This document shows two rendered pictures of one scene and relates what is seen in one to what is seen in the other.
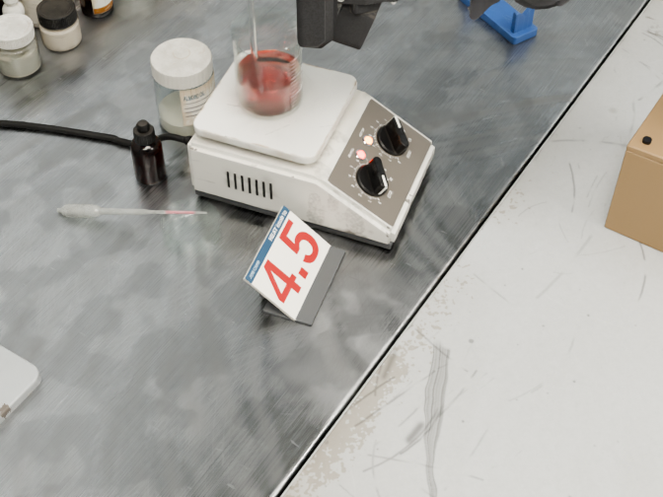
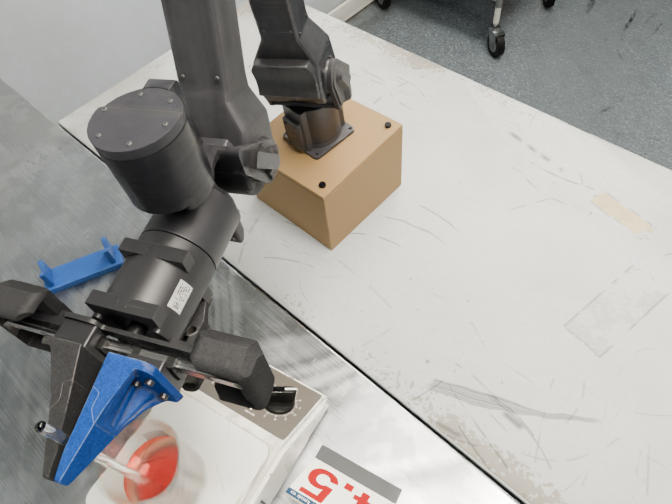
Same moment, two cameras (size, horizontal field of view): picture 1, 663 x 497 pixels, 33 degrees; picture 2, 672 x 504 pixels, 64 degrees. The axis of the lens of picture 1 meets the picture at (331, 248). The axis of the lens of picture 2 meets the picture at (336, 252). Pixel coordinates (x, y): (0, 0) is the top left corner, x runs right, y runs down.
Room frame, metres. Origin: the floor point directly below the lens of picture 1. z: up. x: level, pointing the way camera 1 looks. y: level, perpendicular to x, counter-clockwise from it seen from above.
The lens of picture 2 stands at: (0.58, 0.12, 1.46)
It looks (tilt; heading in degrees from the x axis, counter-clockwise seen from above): 55 degrees down; 287
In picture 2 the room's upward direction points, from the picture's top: 8 degrees counter-clockwise
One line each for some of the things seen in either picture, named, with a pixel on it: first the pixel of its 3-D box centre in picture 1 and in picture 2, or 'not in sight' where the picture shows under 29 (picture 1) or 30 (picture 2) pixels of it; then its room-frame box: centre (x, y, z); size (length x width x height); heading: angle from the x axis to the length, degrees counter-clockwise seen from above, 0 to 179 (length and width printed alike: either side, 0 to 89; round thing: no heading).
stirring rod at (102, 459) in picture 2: (251, 3); (119, 467); (0.77, 0.07, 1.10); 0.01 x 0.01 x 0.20
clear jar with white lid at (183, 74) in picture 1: (184, 89); not in sight; (0.84, 0.15, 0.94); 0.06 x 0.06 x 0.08
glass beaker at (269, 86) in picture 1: (266, 68); (159, 473); (0.77, 0.06, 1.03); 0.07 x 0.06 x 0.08; 156
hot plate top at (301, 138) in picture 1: (276, 105); (179, 475); (0.77, 0.05, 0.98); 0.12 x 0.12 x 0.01; 70
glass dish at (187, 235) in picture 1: (190, 227); not in sight; (0.69, 0.13, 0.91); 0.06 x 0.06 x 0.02
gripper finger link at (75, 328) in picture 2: not in sight; (130, 352); (0.76, 0.01, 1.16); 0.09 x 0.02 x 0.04; 174
